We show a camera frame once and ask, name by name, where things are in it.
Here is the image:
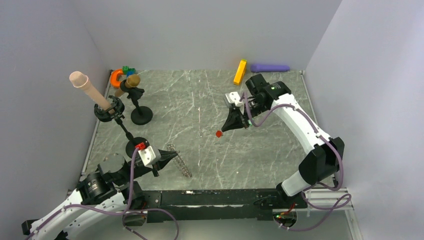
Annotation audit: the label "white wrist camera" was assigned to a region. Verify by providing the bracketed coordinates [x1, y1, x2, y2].
[224, 91, 243, 109]
[135, 143, 161, 167]

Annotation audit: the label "green blue toy bricks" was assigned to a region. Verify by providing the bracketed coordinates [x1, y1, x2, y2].
[121, 65, 136, 77]

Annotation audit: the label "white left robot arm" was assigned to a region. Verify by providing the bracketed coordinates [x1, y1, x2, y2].
[21, 147, 178, 240]

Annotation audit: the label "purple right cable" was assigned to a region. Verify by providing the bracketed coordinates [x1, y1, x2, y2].
[241, 92, 353, 233]

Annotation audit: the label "yellow block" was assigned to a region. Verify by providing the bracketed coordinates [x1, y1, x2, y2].
[233, 59, 247, 86]

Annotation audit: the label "metal disc with keyrings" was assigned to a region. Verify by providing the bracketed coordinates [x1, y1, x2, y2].
[167, 144, 193, 178]

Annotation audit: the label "purple cylinder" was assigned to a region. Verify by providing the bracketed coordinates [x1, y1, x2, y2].
[249, 63, 290, 73]

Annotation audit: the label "orange horseshoe toy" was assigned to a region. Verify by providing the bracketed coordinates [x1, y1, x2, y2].
[109, 69, 124, 88]

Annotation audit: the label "black short microphone stand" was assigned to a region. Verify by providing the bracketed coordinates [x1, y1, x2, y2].
[121, 83, 153, 126]

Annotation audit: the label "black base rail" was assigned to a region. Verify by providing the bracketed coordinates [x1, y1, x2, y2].
[130, 188, 307, 223]

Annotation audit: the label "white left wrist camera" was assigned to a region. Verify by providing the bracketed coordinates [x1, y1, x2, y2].
[135, 143, 161, 167]

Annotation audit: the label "black round stand base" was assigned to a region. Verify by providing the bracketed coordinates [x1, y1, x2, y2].
[125, 137, 149, 158]

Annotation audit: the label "gold microphone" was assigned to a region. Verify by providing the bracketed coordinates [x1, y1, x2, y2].
[114, 74, 141, 98]

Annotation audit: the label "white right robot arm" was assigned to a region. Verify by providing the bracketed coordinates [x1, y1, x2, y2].
[221, 74, 345, 208]

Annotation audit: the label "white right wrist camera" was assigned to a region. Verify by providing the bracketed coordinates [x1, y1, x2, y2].
[224, 91, 243, 109]

